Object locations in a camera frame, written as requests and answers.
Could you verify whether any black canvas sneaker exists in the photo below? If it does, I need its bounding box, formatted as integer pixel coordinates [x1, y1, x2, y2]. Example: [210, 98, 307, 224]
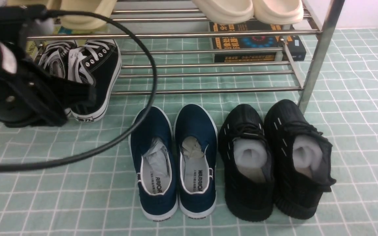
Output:
[37, 41, 78, 118]
[68, 39, 122, 123]

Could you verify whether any yellow blue book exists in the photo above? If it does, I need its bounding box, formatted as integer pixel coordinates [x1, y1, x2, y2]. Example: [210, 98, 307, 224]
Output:
[26, 25, 73, 63]

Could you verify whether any right black knit sneaker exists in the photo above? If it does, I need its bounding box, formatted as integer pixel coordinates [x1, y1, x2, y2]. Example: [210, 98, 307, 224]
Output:
[264, 100, 336, 220]

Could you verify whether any left black knit sneaker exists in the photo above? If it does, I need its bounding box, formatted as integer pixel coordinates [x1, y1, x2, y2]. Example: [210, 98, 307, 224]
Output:
[218, 104, 275, 222]

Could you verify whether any left cream slide sandal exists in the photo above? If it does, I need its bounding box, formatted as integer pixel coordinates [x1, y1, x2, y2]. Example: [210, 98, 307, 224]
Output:
[192, 0, 254, 25]

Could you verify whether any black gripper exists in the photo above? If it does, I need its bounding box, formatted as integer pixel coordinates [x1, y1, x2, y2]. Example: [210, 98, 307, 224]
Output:
[0, 5, 96, 128]

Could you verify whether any stainless steel shoe rack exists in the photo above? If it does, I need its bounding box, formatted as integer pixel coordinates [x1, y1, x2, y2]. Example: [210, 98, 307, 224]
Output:
[25, 0, 345, 115]

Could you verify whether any navy slip-on shoe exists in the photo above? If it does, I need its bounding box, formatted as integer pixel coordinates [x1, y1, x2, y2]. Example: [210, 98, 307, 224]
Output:
[129, 106, 179, 222]
[173, 104, 218, 219]

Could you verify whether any black cable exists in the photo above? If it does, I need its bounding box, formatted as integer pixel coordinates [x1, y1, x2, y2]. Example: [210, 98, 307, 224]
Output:
[0, 10, 158, 173]

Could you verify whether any left black canvas sneaker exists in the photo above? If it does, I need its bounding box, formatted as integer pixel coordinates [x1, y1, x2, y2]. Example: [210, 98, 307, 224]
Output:
[37, 41, 78, 118]

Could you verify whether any right cream slide sandal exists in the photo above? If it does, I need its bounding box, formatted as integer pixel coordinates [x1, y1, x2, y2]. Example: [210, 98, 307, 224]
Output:
[252, 0, 304, 25]

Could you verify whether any left tan slide sandal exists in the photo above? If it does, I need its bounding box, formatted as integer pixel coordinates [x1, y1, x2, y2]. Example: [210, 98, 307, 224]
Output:
[7, 0, 62, 10]

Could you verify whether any right black canvas sneaker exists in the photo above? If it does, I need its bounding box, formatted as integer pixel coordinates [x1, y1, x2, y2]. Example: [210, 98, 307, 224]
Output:
[68, 39, 122, 123]

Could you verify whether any black knit sneaker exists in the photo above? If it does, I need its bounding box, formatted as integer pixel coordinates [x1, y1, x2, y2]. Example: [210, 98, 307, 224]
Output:
[218, 104, 275, 222]
[264, 100, 336, 220]

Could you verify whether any cream slide sandal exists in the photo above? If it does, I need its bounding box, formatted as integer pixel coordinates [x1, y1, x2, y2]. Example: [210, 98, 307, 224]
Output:
[252, 0, 304, 25]
[192, 0, 254, 25]

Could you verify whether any right tan slide sandal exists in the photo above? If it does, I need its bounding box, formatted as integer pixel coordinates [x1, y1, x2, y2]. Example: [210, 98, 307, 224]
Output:
[60, 0, 117, 31]

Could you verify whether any tan slide sandal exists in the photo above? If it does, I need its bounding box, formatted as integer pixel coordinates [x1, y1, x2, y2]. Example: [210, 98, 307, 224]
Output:
[60, 0, 117, 31]
[7, 0, 62, 10]

